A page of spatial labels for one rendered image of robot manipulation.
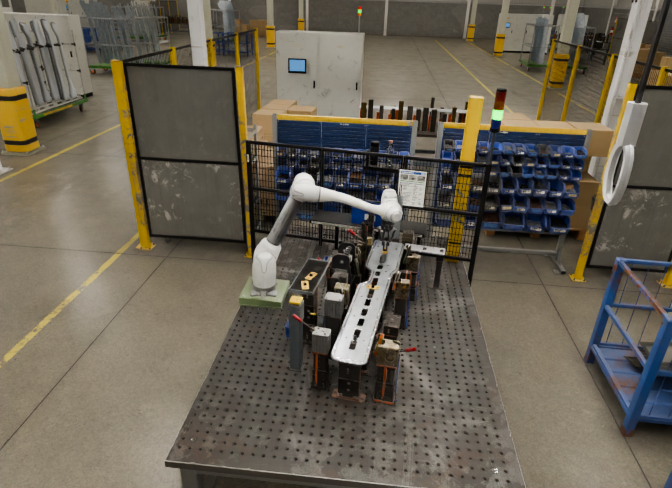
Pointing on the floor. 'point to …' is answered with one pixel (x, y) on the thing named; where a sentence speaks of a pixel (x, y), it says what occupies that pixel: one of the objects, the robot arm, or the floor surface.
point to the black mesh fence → (349, 192)
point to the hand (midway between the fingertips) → (385, 245)
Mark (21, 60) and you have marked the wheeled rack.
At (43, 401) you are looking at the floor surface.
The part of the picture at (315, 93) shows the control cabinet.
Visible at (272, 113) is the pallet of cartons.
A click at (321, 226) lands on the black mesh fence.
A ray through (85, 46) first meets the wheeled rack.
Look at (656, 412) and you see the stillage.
